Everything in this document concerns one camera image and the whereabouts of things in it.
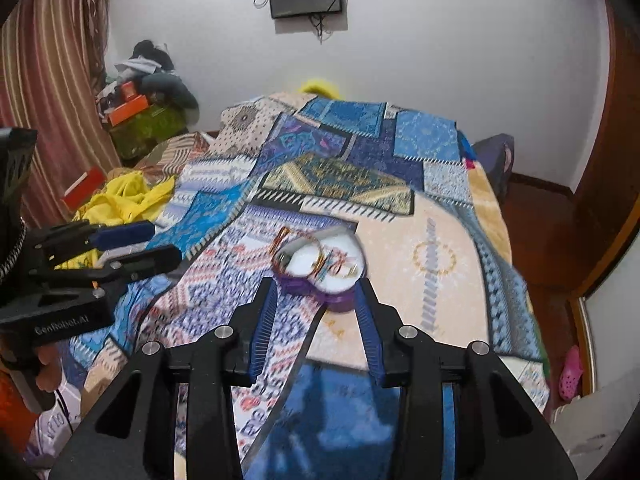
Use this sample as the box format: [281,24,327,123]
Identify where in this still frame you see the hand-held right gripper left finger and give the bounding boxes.
[47,276,278,480]

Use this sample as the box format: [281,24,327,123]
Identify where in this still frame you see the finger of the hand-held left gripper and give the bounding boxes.
[30,220,156,262]
[34,246,182,292]

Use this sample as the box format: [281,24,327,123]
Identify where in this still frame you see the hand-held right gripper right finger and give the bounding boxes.
[352,277,578,480]

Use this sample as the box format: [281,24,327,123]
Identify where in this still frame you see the purple heart-shaped jewelry box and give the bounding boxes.
[272,227,369,314]

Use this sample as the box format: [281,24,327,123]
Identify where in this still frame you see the beaded bracelets and jewellery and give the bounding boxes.
[312,242,362,282]

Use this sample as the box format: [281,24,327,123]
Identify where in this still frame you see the person's left hand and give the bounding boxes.
[36,346,67,373]

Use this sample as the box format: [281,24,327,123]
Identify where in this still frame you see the yellow garment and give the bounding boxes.
[55,171,177,272]

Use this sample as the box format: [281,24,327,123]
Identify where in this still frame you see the red box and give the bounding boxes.
[64,169,107,210]

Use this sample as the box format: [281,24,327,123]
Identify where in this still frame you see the striped brown bedsheet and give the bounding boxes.
[134,131,221,182]

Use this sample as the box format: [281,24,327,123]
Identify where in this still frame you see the white printed cloth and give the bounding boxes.
[27,392,87,468]

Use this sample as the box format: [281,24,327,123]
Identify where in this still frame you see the green patterned cloth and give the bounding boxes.
[107,105,192,162]

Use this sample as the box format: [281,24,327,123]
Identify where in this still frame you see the orange box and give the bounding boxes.
[107,94,151,127]

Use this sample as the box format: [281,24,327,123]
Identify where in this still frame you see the patchwork printed blanket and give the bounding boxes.
[25,91,551,480]

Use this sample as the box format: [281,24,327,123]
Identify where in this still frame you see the striped red curtain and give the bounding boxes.
[0,0,123,231]

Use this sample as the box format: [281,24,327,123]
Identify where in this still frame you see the pile of clothes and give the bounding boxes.
[97,39,199,111]

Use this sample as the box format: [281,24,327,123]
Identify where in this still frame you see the dark grey cushion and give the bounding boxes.
[470,133,516,207]

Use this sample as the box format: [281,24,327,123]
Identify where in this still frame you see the pink clog shoe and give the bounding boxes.
[557,345,585,402]

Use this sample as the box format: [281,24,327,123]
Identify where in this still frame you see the yellow plastic object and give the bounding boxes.
[299,78,342,101]

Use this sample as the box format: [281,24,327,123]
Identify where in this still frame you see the dark wooden door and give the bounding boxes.
[570,7,640,293]

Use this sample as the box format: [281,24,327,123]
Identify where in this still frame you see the black monitor cables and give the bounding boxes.
[309,12,334,44]

